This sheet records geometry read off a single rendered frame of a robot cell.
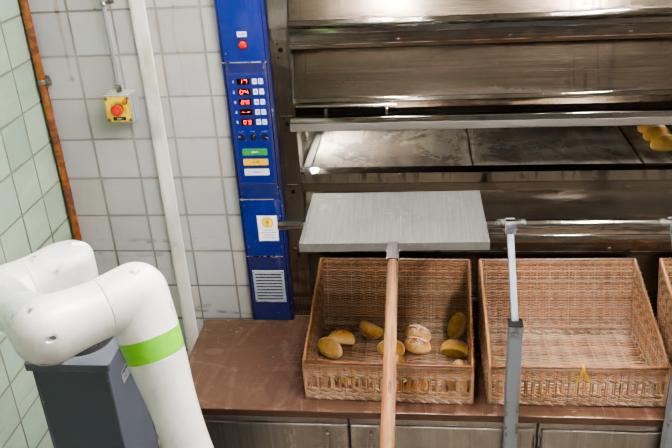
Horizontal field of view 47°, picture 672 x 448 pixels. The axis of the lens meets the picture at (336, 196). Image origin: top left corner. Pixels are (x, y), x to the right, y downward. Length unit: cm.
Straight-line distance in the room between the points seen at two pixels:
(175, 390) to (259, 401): 117
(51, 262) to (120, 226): 123
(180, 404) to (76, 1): 164
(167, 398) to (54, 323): 26
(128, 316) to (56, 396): 58
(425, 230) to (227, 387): 90
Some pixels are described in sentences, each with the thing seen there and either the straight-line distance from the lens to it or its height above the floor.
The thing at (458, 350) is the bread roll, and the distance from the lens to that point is 272.
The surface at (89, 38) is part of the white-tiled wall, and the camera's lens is 279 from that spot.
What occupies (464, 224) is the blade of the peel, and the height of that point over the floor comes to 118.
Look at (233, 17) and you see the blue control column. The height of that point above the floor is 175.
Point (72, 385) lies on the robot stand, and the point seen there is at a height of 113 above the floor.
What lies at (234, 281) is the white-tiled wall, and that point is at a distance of 300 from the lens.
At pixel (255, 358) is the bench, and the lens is 283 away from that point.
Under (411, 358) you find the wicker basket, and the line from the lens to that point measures 276.
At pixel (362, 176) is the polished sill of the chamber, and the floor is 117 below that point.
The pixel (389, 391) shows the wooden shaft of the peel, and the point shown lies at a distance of 171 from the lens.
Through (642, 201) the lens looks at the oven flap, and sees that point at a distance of 287.
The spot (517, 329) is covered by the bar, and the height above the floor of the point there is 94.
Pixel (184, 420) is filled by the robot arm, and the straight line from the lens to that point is 152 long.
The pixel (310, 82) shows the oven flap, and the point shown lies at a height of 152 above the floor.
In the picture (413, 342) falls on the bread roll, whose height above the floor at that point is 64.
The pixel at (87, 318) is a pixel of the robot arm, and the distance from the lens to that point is 141.
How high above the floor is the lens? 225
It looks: 25 degrees down
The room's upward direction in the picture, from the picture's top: 4 degrees counter-clockwise
